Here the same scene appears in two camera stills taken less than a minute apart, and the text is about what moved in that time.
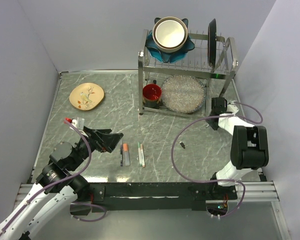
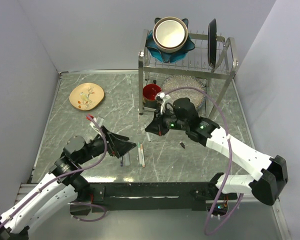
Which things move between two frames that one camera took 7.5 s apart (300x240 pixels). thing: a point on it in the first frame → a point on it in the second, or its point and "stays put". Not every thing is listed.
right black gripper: [211, 124] → [156, 126]
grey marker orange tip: [126, 158] stays put
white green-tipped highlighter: [139, 151] stays put
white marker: [142, 156] stays put
